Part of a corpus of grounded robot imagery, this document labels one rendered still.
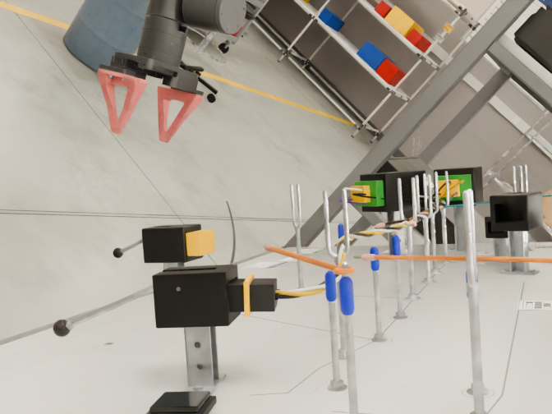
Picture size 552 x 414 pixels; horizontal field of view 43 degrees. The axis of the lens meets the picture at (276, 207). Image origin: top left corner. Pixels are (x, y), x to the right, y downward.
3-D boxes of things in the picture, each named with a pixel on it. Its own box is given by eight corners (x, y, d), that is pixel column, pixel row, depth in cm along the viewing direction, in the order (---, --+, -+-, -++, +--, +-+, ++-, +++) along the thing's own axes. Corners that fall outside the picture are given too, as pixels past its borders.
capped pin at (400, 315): (410, 316, 74) (405, 234, 73) (404, 319, 72) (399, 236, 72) (397, 315, 74) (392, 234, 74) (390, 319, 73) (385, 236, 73)
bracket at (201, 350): (197, 376, 57) (192, 315, 57) (226, 376, 56) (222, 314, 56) (180, 395, 52) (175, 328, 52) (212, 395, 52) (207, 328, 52)
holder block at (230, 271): (172, 316, 57) (168, 267, 56) (241, 314, 56) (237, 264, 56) (155, 328, 52) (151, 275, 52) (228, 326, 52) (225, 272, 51)
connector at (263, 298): (218, 304, 55) (218, 278, 55) (280, 303, 55) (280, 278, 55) (212, 312, 52) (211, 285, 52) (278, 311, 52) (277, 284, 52)
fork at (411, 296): (402, 301, 82) (396, 178, 82) (406, 297, 84) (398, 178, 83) (420, 301, 82) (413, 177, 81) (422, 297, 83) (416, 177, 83)
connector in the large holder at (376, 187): (384, 205, 116) (383, 180, 115) (370, 207, 114) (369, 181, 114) (362, 205, 120) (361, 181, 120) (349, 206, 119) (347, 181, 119)
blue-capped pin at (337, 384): (328, 385, 52) (320, 269, 52) (347, 384, 52) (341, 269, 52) (325, 392, 51) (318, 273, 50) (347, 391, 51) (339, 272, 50)
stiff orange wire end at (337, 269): (272, 249, 56) (271, 241, 56) (359, 276, 40) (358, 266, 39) (256, 250, 56) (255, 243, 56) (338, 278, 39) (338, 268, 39)
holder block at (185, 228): (127, 299, 96) (121, 226, 96) (207, 300, 91) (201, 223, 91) (107, 305, 92) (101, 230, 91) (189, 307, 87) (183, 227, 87)
